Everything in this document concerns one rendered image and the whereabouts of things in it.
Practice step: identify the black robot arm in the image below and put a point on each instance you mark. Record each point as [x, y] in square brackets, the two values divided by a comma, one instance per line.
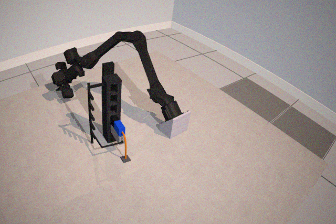
[170, 108]

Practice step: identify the blue plug with orange cord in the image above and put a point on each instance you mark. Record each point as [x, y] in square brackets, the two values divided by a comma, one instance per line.
[120, 129]

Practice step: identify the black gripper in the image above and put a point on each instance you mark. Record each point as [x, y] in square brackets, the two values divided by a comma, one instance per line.
[66, 91]

